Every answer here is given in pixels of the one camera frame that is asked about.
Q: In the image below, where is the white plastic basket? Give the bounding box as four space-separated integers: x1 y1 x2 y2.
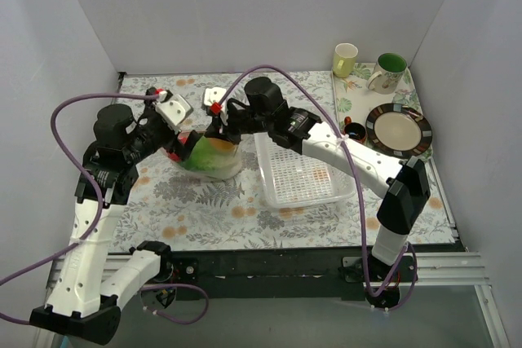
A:
254 133 356 209

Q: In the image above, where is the floral table mat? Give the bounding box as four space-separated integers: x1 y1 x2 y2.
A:
79 70 457 254

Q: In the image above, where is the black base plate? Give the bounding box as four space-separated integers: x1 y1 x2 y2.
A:
126 248 419 304

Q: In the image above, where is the small brown cup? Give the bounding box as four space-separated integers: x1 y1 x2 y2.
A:
343 117 367 144

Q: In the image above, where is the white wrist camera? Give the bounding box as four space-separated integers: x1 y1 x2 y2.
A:
202 87 227 116
154 89 193 130

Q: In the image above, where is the green interior floral mug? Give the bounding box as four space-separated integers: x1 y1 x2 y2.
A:
366 53 407 95

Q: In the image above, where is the orange fake fruit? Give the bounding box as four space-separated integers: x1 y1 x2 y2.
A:
208 138 238 155

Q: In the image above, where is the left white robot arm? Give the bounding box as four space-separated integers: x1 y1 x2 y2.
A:
29 101 192 346

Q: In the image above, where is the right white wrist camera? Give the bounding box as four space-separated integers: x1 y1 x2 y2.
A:
202 87 227 116

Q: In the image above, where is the purple cable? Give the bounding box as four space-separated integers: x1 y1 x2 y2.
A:
0 92 210 324
219 64 418 313

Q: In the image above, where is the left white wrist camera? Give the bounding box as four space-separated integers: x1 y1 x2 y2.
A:
154 89 193 130

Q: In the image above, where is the yellow green mug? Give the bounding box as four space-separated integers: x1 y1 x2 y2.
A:
332 43 358 78

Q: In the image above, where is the green fake lettuce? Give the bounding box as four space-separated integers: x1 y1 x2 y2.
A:
179 136 236 172

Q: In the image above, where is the aluminium frame rail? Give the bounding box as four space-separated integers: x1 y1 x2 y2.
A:
46 252 491 289

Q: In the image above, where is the striped rim ceramic plate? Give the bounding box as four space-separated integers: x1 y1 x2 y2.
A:
364 103 433 157

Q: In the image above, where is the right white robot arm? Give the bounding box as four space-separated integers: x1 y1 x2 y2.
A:
202 77 431 281

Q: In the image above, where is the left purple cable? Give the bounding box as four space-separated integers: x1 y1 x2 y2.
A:
0 92 210 324

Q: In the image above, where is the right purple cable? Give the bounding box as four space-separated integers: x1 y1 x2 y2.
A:
219 64 418 313

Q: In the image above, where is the floral serving tray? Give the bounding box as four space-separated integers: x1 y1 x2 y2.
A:
332 63 432 161

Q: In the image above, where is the clear zip top bag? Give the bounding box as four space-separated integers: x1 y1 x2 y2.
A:
165 135 242 181

